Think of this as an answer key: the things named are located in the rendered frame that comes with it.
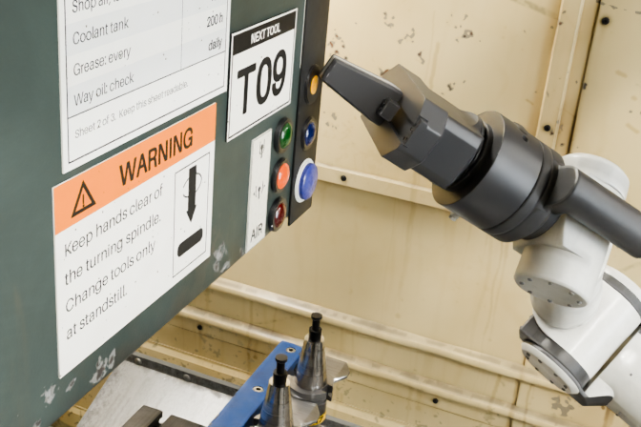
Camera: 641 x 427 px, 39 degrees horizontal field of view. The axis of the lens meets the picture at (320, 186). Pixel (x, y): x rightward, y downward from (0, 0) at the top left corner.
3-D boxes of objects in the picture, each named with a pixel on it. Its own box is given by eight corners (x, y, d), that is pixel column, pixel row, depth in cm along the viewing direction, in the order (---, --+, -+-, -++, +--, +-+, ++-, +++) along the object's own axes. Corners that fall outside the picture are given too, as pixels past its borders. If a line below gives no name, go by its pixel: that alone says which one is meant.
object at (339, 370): (354, 367, 127) (355, 362, 126) (341, 387, 122) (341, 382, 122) (309, 354, 129) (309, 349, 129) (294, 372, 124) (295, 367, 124)
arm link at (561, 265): (489, 142, 79) (581, 202, 83) (446, 250, 76) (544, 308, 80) (577, 119, 69) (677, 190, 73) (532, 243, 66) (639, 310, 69)
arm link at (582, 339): (570, 207, 88) (563, 269, 105) (501, 282, 86) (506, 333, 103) (662, 275, 83) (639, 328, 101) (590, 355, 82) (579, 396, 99)
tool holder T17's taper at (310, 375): (305, 366, 123) (310, 324, 120) (333, 378, 121) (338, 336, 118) (287, 381, 120) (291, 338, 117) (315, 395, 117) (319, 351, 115)
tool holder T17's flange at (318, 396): (303, 376, 125) (304, 361, 124) (340, 393, 122) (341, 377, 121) (277, 397, 120) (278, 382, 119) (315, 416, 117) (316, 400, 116)
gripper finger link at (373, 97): (339, 49, 67) (403, 91, 69) (314, 83, 68) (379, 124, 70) (341, 54, 66) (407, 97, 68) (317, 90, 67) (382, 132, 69)
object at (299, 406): (325, 410, 117) (325, 405, 117) (309, 433, 113) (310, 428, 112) (277, 394, 120) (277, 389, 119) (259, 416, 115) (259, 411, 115)
